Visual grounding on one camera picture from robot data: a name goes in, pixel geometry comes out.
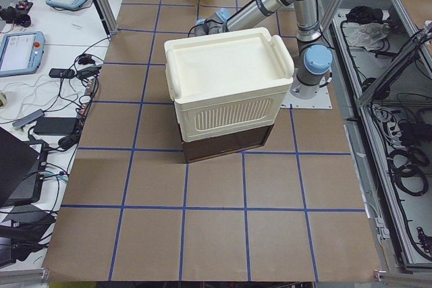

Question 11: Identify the dark wooden drawer white handle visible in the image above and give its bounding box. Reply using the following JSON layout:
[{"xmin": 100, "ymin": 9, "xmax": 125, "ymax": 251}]
[{"xmin": 179, "ymin": 124, "xmax": 274, "ymax": 163}]

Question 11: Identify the black phone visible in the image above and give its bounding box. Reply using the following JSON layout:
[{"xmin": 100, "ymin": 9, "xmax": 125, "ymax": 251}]
[{"xmin": 49, "ymin": 68, "xmax": 75, "ymax": 79}]

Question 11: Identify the aluminium side frame rail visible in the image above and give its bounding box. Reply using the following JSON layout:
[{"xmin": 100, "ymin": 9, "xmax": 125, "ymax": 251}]
[{"xmin": 320, "ymin": 0, "xmax": 431, "ymax": 287}]

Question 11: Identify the cream plastic storage cabinet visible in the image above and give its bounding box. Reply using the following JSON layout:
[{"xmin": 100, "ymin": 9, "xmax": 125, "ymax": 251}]
[{"xmin": 164, "ymin": 28, "xmax": 294, "ymax": 142}]

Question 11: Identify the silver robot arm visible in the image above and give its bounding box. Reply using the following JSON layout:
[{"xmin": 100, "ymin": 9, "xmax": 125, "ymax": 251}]
[{"xmin": 192, "ymin": 0, "xmax": 333, "ymax": 100}]

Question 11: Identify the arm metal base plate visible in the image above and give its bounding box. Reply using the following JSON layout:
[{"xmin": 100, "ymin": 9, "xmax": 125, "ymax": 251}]
[{"xmin": 281, "ymin": 80, "xmax": 333, "ymax": 110}]

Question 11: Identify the black power adapter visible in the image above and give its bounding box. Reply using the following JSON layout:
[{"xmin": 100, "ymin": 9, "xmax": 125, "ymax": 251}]
[{"xmin": 33, "ymin": 117, "xmax": 76, "ymax": 136}]

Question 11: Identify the blue teach pendant lower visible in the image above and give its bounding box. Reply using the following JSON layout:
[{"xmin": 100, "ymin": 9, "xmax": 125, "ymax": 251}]
[{"xmin": 1, "ymin": 31, "xmax": 45, "ymax": 78}]

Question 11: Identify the black laptop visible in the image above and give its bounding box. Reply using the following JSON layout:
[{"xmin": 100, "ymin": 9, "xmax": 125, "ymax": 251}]
[{"xmin": 1, "ymin": 129, "xmax": 48, "ymax": 207}]

